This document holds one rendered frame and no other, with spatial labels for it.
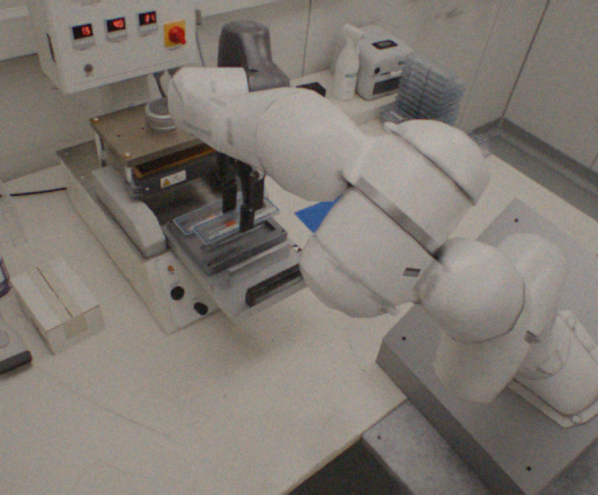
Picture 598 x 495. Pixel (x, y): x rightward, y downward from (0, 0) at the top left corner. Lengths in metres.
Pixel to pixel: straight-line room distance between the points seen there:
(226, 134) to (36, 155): 1.20
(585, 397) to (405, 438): 0.37
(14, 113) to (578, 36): 2.68
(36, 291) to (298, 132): 0.92
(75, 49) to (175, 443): 0.83
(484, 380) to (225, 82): 0.55
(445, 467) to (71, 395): 0.78
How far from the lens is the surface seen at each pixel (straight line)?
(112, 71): 1.39
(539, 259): 0.83
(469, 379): 0.82
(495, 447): 1.20
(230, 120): 0.70
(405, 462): 1.25
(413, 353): 1.25
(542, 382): 1.09
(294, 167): 0.57
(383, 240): 0.54
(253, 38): 0.92
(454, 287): 0.58
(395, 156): 0.56
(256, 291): 1.10
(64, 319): 1.31
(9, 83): 1.72
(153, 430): 1.24
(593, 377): 1.12
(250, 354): 1.32
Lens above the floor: 1.84
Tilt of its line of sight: 45 degrees down
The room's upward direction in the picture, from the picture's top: 8 degrees clockwise
